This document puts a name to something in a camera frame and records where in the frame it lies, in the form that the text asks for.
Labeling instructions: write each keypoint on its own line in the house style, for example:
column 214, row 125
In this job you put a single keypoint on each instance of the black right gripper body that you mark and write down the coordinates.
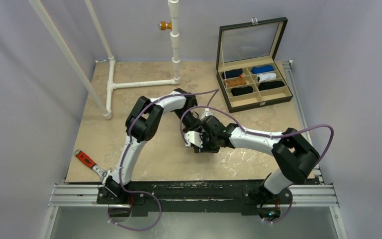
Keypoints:
column 206, row 140

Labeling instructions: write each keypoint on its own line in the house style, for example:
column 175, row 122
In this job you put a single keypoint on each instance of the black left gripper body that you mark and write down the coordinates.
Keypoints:
column 189, row 122

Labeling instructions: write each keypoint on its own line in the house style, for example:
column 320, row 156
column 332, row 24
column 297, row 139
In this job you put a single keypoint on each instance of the beige compartment organizer box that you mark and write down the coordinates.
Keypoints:
column 246, row 45

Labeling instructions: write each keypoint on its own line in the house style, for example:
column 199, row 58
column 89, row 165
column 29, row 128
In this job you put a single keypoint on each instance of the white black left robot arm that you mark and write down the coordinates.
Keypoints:
column 141, row 126

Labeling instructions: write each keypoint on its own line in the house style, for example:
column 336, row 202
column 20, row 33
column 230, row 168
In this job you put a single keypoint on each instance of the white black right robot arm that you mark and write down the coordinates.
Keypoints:
column 294, row 155

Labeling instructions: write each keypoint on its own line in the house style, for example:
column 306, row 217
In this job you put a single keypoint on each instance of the brown rolled underwear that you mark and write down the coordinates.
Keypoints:
column 233, row 82

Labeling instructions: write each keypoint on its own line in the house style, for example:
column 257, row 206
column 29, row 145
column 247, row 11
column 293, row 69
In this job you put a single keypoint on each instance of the navy rolled underwear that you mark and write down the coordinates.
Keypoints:
column 235, row 73

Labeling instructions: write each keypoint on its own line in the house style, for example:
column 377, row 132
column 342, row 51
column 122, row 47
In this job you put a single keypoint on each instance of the black rolled underwear right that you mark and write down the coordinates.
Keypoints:
column 270, row 85

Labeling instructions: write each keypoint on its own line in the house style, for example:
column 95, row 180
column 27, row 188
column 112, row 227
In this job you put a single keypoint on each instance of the white rolled underwear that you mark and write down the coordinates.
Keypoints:
column 266, row 77

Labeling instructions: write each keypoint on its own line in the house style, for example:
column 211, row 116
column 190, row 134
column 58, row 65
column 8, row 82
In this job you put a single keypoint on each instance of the blue rolled underwear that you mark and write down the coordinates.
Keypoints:
column 262, row 69

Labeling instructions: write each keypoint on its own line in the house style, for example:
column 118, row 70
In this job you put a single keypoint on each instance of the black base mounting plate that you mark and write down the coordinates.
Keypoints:
column 214, row 196

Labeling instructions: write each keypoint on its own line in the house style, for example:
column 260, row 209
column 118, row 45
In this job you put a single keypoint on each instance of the orange knob on pipe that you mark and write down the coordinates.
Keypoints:
column 163, row 25

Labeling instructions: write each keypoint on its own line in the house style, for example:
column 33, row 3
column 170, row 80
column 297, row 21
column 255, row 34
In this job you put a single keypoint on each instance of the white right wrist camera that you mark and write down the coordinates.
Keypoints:
column 193, row 138

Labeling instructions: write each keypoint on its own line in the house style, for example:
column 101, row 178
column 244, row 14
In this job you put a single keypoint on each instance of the red handled clamp tool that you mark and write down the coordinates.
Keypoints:
column 87, row 161

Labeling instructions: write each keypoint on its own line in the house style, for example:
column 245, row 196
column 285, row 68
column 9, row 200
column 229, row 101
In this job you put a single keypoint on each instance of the white pvc pipe frame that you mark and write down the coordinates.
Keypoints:
column 111, row 86

